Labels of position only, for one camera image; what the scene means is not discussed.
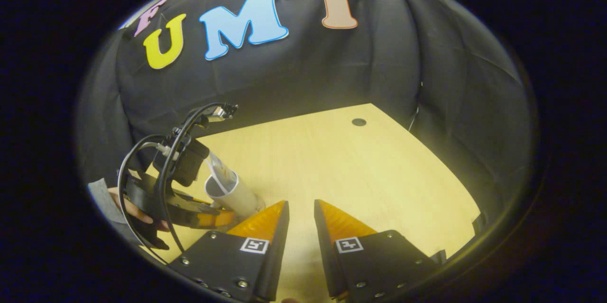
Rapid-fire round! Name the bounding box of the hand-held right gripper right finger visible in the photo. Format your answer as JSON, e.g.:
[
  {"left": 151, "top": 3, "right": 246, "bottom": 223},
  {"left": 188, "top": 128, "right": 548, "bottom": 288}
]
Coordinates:
[{"left": 314, "top": 200, "right": 439, "bottom": 303}]

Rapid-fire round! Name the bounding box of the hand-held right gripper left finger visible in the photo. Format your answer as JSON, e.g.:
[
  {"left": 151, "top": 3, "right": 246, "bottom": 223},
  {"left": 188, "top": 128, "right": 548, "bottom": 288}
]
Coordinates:
[{"left": 167, "top": 200, "right": 290, "bottom": 303}]

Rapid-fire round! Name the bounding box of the white cup with wooden handle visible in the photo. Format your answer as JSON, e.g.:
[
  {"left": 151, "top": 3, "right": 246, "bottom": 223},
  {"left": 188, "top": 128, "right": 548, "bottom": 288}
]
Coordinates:
[{"left": 204, "top": 151, "right": 266, "bottom": 220}]

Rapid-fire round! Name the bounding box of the wooden desktop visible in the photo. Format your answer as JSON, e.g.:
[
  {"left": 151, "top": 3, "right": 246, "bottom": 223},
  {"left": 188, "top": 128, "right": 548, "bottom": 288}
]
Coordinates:
[{"left": 138, "top": 103, "right": 482, "bottom": 303}]

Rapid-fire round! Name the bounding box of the black backdrop cloth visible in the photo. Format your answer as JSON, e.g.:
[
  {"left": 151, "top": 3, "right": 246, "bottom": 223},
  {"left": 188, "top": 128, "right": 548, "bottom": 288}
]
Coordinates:
[{"left": 76, "top": 0, "right": 536, "bottom": 256}]

